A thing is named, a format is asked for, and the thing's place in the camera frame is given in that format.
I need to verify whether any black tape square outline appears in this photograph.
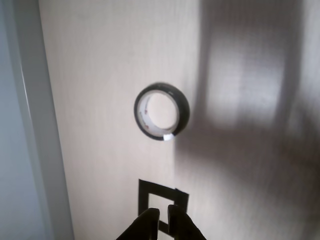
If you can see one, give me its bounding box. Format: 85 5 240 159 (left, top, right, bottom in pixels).
138 178 190 233

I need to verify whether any black tape roll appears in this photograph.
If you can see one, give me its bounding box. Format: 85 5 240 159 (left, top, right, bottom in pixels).
133 81 191 144

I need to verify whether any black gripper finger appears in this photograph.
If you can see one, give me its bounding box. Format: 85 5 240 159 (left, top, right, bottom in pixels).
115 207 161 240
167 204 207 240

